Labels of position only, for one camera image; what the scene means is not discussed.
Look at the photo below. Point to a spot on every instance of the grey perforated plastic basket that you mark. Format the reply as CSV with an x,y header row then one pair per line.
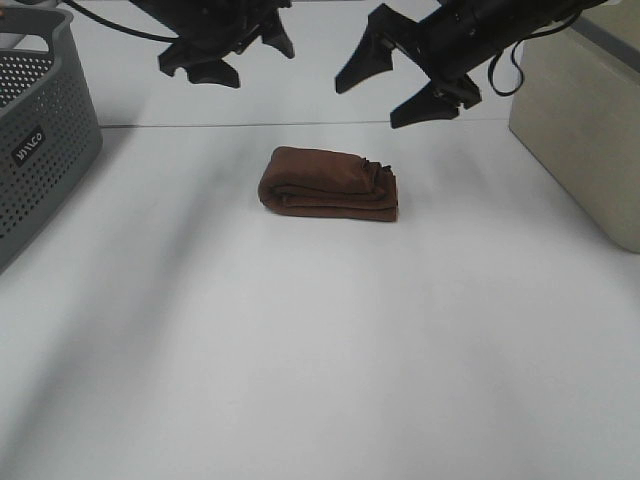
x,y
50,135

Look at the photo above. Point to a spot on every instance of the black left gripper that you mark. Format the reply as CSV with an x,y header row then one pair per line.
x,y
218,27

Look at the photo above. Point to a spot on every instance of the beige plastic bin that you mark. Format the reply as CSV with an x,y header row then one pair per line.
x,y
578,115

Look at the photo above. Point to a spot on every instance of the brown towel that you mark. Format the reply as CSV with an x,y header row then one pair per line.
x,y
321,183

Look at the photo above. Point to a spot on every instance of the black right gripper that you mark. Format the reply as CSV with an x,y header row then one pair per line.
x,y
449,43

